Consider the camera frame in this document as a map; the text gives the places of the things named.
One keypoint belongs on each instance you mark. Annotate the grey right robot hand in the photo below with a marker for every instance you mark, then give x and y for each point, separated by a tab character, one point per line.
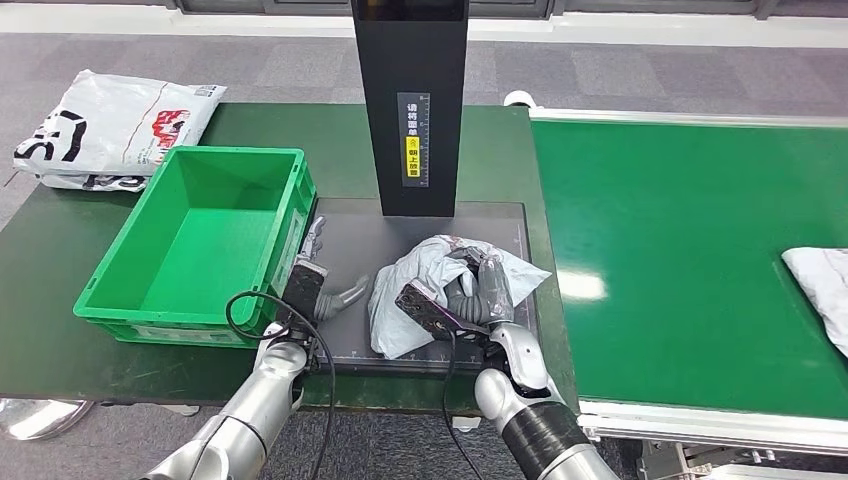
495	291

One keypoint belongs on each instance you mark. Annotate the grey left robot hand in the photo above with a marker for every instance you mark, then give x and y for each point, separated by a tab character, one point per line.
331	306

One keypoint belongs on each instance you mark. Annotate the grey poly parcel red print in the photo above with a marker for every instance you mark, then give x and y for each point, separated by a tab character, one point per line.
825	285
411	265

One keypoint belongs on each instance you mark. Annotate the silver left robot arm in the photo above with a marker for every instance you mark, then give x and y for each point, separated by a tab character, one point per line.
258	404

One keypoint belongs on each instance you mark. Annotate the green conveyor belt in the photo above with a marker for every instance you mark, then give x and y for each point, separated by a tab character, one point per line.
662	232

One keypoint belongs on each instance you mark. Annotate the white conveyor roller end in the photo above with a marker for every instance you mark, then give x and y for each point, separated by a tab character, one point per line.
520	99

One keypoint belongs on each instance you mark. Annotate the black inbound scanner machine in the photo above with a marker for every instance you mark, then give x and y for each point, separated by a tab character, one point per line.
411	66

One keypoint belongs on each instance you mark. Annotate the white parcel bag red logo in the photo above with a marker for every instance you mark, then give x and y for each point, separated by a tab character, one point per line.
112	119

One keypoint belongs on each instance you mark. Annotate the white table foot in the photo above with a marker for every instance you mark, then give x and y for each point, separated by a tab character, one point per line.
466	424
179	409

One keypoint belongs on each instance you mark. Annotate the green plastic crate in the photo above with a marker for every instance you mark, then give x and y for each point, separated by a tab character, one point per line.
199	252

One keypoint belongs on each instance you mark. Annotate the shiny silver floor base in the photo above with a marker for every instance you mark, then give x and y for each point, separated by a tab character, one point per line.
40	418

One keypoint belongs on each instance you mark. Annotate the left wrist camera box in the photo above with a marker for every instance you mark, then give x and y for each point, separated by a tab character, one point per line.
305	291

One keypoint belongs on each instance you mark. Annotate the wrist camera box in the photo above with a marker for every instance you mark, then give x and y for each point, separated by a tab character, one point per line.
424	311
305	291

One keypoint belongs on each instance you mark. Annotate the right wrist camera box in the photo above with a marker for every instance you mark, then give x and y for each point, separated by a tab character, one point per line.
424	311

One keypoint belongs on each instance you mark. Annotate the silver conveyor frame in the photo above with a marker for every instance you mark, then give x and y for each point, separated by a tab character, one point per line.
662	117

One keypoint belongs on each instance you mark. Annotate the dark window frame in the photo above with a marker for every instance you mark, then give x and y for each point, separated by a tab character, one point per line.
596	6

